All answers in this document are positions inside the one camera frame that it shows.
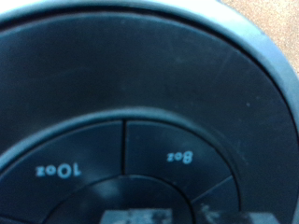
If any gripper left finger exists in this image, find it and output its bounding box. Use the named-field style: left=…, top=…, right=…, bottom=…
left=98, top=208, right=174, bottom=224

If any black Keurig coffee machine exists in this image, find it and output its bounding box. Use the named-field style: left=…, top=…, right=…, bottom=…
left=0, top=0, right=299, bottom=224

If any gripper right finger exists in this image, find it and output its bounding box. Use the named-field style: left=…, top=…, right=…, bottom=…
left=200, top=203, right=278, bottom=224

